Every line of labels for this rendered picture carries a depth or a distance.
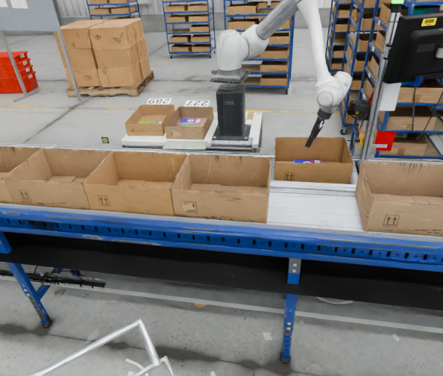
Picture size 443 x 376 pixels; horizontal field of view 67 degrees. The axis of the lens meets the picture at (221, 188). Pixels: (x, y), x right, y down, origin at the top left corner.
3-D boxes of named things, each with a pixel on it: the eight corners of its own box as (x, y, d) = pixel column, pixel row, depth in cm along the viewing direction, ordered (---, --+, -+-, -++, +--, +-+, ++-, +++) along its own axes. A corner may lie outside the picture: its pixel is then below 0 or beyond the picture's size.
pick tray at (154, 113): (176, 116, 279) (174, 104, 273) (163, 136, 248) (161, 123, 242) (143, 116, 283) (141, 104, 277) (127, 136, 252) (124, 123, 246)
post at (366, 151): (371, 167, 213) (406, 10, 163) (372, 171, 209) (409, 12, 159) (350, 166, 215) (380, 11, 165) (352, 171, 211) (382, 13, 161)
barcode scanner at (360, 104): (345, 114, 202) (350, 97, 196) (365, 117, 201) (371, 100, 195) (347, 118, 197) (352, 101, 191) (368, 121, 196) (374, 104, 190)
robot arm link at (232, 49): (212, 68, 222) (209, 32, 209) (231, 61, 231) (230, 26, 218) (230, 72, 212) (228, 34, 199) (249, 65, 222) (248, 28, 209)
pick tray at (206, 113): (214, 118, 270) (213, 107, 264) (203, 139, 239) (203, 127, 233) (180, 118, 275) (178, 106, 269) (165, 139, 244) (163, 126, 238)
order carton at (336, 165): (341, 162, 202) (344, 136, 192) (349, 191, 178) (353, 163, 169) (274, 161, 208) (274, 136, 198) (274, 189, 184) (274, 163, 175)
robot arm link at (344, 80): (324, 94, 186) (318, 98, 176) (338, 67, 177) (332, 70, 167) (342, 103, 183) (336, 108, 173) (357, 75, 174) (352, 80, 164)
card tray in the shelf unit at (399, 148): (371, 130, 284) (374, 119, 278) (410, 132, 277) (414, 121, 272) (379, 154, 251) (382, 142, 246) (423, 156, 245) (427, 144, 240)
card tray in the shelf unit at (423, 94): (381, 83, 262) (384, 70, 256) (424, 83, 255) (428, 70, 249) (389, 101, 230) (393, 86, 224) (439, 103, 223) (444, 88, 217)
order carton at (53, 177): (119, 179, 176) (112, 151, 167) (92, 214, 153) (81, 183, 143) (52, 175, 183) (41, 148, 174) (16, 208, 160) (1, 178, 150)
